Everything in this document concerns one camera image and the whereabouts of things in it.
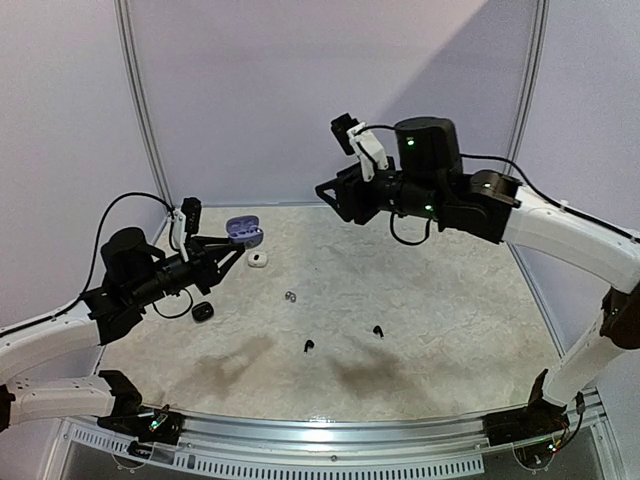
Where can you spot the aluminium frame post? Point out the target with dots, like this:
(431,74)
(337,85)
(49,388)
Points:
(141,110)
(532,65)

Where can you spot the aluminium front rail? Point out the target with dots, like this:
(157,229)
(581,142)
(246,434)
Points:
(218,447)

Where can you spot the blue grey charging case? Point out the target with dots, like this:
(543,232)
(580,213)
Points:
(245,230)

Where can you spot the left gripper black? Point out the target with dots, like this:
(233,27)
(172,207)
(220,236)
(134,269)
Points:
(203,261)

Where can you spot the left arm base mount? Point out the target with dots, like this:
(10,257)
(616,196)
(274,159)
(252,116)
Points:
(145,424)

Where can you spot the right aluminium frame post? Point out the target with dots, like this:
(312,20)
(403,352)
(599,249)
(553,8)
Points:
(532,65)

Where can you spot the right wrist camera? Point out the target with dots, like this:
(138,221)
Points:
(355,138)

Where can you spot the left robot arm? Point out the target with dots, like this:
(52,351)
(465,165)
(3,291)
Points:
(137,275)

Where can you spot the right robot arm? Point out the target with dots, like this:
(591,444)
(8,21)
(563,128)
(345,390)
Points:
(428,181)

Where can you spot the black earbud charging case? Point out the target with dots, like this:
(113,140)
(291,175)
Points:
(202,312)

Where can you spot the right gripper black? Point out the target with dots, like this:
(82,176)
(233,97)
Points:
(358,192)

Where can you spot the black earbud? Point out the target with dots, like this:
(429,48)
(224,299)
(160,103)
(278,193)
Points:
(308,346)
(378,330)

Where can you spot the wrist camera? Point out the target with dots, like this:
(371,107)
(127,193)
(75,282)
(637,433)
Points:
(355,138)
(185,222)

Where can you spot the left aluminium frame post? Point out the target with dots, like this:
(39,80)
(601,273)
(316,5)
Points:
(141,110)

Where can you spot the white earbud charging case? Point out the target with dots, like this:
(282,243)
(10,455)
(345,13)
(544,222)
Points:
(257,260)

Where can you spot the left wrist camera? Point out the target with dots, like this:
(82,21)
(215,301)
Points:
(185,222)

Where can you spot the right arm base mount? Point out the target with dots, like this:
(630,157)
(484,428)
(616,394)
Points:
(536,419)

